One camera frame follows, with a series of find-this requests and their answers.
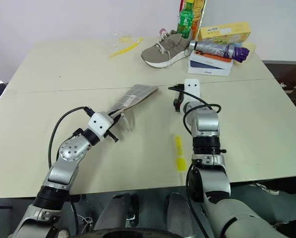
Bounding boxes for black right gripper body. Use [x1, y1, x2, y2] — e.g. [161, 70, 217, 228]
[175, 90, 186, 113]

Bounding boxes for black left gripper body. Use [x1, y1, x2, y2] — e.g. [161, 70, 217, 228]
[107, 111, 120, 134]

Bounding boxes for grey grid pouch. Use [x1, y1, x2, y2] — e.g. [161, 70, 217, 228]
[106, 84, 160, 132]

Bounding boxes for yellow highlighter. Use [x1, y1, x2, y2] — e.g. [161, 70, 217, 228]
[173, 134, 188, 173]

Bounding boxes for white phone box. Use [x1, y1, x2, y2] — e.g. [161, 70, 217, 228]
[187, 64, 233, 77]

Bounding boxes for phone box purple print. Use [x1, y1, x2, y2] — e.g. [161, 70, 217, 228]
[189, 51, 234, 70]

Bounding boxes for grey sneaker white sole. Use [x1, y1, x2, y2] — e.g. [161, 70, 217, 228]
[140, 29, 191, 68]

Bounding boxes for yellow toothbrush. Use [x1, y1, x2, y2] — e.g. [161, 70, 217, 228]
[108, 37, 144, 59]

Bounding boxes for green drink bottle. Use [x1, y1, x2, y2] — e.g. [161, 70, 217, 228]
[176, 0, 195, 40]

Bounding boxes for clear crumpled plastic wrapper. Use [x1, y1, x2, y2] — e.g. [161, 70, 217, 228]
[112, 31, 136, 46]

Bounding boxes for yellow cardboard box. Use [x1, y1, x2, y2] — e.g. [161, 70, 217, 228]
[197, 21, 252, 43]

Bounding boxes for grey rounded robot leg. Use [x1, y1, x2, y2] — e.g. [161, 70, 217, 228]
[93, 192, 140, 232]
[165, 191, 195, 238]

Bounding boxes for yellow orange snack package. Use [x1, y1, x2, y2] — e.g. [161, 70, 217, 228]
[190, 0, 208, 41]

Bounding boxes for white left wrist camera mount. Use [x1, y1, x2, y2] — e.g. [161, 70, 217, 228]
[87, 112, 115, 144]

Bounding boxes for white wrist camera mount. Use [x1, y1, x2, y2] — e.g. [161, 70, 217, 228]
[183, 78, 202, 100]
[87, 112, 115, 144]

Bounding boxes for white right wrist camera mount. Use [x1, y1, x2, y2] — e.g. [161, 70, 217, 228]
[183, 78, 202, 100]

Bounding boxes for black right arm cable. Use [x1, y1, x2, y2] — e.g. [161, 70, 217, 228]
[180, 89, 223, 238]

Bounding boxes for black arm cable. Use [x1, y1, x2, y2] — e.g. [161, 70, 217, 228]
[48, 106, 94, 172]
[180, 89, 223, 238]

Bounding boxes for silver folding umbrella purple strap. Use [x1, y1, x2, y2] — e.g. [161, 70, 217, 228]
[188, 39, 251, 64]

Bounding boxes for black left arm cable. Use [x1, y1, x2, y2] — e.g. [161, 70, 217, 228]
[48, 106, 94, 172]

